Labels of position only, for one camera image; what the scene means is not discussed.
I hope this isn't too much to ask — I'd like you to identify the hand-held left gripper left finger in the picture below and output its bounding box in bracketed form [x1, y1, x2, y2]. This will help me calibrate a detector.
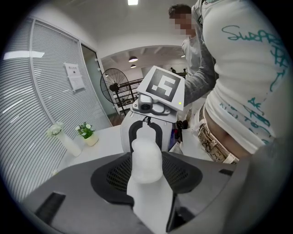
[20, 152, 152, 234]

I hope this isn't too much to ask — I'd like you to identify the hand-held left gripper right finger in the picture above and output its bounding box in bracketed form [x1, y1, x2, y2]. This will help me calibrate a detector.
[160, 150, 239, 234]

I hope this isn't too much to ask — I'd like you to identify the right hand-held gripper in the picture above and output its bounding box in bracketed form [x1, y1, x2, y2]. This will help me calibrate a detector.
[120, 65, 185, 153]

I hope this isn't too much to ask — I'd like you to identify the person's right forearm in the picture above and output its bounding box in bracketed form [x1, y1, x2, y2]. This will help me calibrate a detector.
[183, 66, 218, 108]

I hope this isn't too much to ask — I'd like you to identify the snake print belt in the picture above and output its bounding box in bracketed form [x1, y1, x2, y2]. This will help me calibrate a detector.
[198, 107, 240, 165]

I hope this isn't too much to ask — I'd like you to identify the black shelf rack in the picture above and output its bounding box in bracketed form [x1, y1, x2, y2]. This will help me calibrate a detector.
[114, 77, 145, 115]

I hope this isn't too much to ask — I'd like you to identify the black standing fan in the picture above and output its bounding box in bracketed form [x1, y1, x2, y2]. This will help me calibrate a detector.
[100, 68, 130, 110]

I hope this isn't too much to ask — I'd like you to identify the white vase with white flowers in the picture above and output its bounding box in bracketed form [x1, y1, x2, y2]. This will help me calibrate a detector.
[46, 122, 82, 158]

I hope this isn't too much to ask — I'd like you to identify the small potted flower plant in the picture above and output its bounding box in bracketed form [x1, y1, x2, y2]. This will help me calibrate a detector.
[75, 122, 99, 147]

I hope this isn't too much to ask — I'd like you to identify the white paper notice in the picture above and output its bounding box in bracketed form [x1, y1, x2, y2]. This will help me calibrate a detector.
[64, 62, 86, 93]

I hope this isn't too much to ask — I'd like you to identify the person's body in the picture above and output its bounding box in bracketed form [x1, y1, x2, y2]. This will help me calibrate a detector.
[178, 0, 293, 165]

